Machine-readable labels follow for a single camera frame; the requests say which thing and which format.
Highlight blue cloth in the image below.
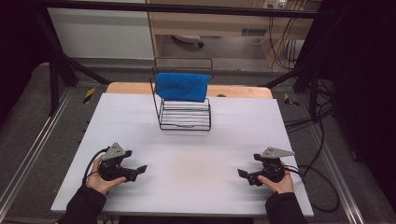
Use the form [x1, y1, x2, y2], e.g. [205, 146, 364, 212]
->
[154, 72, 211, 104]

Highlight hanging black cables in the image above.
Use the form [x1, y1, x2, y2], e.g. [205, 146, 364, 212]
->
[266, 16, 305, 71]

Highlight wooden table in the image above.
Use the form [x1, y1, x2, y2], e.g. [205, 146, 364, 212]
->
[106, 81, 275, 100]

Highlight hand-held gripper cable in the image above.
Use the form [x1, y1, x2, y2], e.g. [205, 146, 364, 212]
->
[81, 146, 111, 189]
[281, 164, 341, 214]

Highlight black floor cables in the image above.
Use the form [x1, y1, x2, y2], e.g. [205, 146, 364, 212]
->
[284, 78, 336, 175]

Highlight black metal crossbar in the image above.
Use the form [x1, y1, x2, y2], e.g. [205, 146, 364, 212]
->
[31, 0, 339, 21]

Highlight wooden desk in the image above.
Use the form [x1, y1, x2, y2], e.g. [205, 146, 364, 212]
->
[146, 0, 322, 69]

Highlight white power strip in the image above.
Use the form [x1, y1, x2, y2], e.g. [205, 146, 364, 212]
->
[262, 0, 289, 10]

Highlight left hand-held gripper cable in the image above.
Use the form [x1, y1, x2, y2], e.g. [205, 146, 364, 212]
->
[81, 146, 111, 189]

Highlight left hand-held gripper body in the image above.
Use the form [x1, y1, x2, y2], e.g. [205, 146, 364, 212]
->
[98, 142, 138, 183]

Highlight person's right hand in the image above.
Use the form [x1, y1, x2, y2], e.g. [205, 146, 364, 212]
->
[257, 161, 295, 195]

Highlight white chair base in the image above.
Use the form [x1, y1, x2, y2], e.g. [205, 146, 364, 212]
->
[171, 34, 205, 49]

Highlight white foam board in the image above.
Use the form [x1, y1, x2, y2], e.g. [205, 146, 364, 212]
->
[50, 92, 315, 218]

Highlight person's left hand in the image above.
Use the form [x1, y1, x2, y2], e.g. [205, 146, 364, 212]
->
[85, 155, 128, 196]

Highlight black wire rack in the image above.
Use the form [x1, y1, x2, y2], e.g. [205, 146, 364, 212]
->
[148, 57, 215, 132]

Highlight right hand-held gripper cable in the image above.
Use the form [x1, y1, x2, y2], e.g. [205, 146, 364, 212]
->
[281, 164, 341, 214]

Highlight white cabinet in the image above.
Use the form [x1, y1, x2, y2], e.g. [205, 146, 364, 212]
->
[46, 7, 156, 61]

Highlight aluminium rail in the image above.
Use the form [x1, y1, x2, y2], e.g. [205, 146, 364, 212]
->
[0, 88, 75, 213]
[311, 122, 366, 224]

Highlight dark curtain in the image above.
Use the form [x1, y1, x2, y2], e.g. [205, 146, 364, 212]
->
[318, 0, 396, 206]
[0, 0, 52, 129]

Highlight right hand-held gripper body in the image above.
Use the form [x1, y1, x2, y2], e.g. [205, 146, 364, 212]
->
[247, 147, 296, 188]

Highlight black metal frame strut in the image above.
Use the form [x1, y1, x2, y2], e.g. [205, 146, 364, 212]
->
[31, 8, 112, 117]
[262, 55, 322, 121]

